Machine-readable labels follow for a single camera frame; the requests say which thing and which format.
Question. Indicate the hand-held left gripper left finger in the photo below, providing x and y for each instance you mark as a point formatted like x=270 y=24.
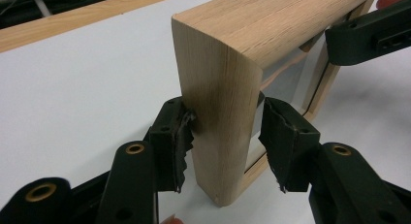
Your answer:
x=168 y=146

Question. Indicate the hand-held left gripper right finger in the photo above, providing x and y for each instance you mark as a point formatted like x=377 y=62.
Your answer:
x=290 y=146

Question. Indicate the square wooden clock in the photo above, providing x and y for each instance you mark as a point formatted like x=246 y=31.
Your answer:
x=219 y=88

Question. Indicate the white table sheet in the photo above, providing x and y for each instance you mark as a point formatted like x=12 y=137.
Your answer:
x=64 y=104

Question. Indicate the white metal table frame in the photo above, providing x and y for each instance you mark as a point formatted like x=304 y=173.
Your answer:
x=40 y=4

